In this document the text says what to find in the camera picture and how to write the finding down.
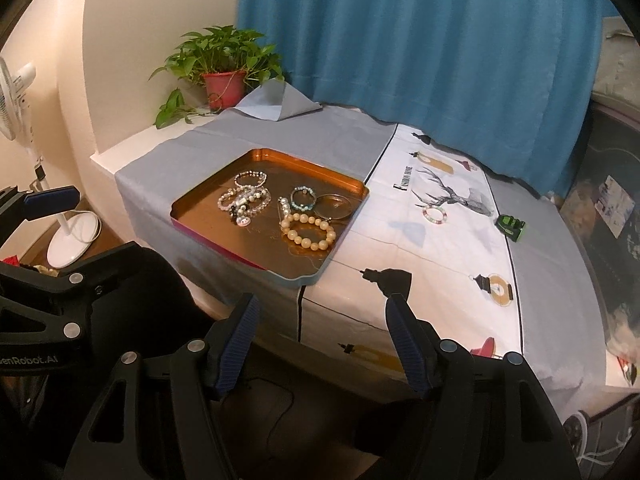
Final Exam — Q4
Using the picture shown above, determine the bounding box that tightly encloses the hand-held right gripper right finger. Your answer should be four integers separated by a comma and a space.
384, 292, 583, 480

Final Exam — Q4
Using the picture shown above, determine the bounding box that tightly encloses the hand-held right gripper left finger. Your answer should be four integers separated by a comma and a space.
62, 292, 261, 480

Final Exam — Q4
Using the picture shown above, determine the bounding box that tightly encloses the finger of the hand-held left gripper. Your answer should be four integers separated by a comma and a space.
0, 186, 81, 233
0, 241, 147, 342

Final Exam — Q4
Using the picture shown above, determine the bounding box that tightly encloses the large yellow bead bracelet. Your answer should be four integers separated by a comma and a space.
281, 212, 337, 252

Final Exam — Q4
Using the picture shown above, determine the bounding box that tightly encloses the black white bead bracelet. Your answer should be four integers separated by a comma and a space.
227, 202, 253, 228

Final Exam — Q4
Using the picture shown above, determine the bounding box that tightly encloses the orange metal tray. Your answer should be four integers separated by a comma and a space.
170, 147, 371, 287

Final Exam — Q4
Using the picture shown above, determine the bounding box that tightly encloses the pink clear bead bracelet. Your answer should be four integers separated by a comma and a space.
217, 187, 251, 213

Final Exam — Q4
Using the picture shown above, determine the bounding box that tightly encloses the slim white green bead bracelet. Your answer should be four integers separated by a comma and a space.
240, 185, 272, 213

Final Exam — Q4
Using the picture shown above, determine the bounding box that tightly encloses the dark gold bangle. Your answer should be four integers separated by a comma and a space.
314, 194, 352, 220

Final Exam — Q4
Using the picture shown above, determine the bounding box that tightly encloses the white standing fan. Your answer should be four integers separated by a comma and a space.
0, 55, 103, 268

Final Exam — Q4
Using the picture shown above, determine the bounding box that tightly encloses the white printed tablecloth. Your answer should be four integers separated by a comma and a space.
297, 122, 526, 376

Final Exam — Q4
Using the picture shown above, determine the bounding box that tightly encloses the green black tape measure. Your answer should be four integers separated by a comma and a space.
495, 214, 528, 242

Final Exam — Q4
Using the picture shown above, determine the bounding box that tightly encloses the red flower pot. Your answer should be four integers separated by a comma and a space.
201, 70, 247, 111

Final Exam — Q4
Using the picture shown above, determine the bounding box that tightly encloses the dark printed panel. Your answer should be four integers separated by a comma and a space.
557, 100, 640, 476

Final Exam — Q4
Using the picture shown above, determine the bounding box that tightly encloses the green leafy plant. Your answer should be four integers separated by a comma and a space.
149, 25, 286, 130

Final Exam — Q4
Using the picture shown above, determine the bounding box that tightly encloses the grey cloth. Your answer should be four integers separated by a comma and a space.
115, 82, 613, 391

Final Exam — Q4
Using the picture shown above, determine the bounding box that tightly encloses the pale paper label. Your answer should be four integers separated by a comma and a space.
595, 175, 632, 241

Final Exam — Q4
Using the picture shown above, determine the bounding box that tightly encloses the blue curtain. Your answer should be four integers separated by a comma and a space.
235, 0, 621, 198

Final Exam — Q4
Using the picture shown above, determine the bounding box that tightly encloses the beige bedding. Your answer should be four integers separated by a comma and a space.
592, 15, 640, 108

